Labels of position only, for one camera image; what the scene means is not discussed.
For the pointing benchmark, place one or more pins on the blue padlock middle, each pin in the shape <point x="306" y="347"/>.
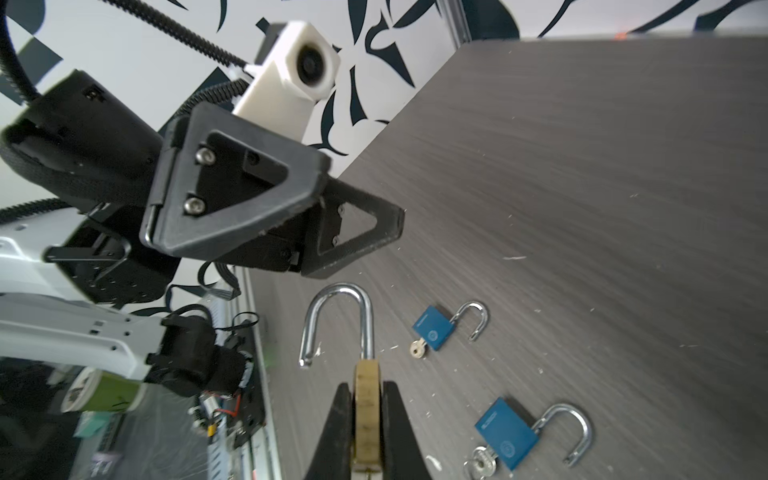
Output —
<point x="509" y="439"/>

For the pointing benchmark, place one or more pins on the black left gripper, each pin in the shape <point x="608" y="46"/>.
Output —
<point x="213" y="187"/>

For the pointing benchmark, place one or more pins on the blue padlock near left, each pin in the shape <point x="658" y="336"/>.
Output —
<point x="433" y="328"/>

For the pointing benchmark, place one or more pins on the blue padlock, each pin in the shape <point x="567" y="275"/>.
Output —
<point x="433" y="328"/>
<point x="509" y="439"/>

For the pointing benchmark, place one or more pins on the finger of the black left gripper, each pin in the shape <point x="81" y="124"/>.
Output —
<point x="346" y="224"/>

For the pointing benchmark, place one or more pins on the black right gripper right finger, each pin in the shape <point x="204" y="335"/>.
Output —
<point x="402" y="458"/>

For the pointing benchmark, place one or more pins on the brass padlock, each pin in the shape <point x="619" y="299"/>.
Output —
<point x="367" y="452"/>

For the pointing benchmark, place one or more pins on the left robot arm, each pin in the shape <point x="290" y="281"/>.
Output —
<point x="178" y="352"/>

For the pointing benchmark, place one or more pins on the white cable duct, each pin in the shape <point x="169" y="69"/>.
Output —
<point x="223" y="462"/>

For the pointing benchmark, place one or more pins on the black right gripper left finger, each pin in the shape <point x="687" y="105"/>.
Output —
<point x="333" y="454"/>

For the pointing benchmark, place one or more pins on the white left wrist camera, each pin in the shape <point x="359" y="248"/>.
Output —
<point x="298" y="71"/>

